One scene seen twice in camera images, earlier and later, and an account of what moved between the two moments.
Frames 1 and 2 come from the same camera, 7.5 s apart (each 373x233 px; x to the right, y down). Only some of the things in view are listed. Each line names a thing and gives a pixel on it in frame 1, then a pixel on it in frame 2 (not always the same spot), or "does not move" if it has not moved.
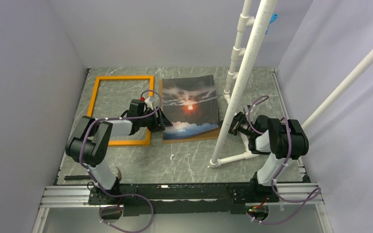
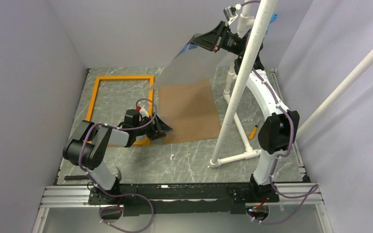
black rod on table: x=75 y=177 does not move
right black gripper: x=236 y=124 to x=213 y=40
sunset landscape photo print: x=190 y=103 to x=194 y=63
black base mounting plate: x=190 y=200 does not move
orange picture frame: x=91 y=109 does not move
